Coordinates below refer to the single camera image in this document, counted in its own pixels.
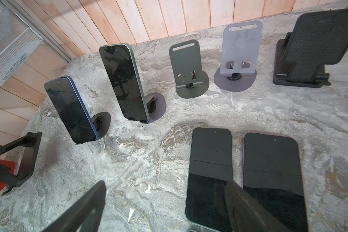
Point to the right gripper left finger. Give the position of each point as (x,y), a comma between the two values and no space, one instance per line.
(85,214)

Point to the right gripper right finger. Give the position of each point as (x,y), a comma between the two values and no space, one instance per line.
(246,214)

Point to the black phone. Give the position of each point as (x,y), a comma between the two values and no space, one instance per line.
(210,169)

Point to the black stand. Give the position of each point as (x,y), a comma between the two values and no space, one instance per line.
(318,39)
(23,151)

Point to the grey round stand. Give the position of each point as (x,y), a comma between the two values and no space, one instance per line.
(191,81)

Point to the purple phone stand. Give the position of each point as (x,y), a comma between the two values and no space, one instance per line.
(240,50)

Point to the grey stand back left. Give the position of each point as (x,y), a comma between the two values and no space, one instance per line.
(101,122)

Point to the blue phone back left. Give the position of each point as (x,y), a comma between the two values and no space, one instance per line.
(68,103)

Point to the grey stand back centre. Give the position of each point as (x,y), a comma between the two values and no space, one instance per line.
(156,104)

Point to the green phone back centre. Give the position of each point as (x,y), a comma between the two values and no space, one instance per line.
(121,68)

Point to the red pencil cup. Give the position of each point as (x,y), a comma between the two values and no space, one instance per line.
(0,179)

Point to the white wire mesh shelf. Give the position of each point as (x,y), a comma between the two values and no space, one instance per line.
(17,42)

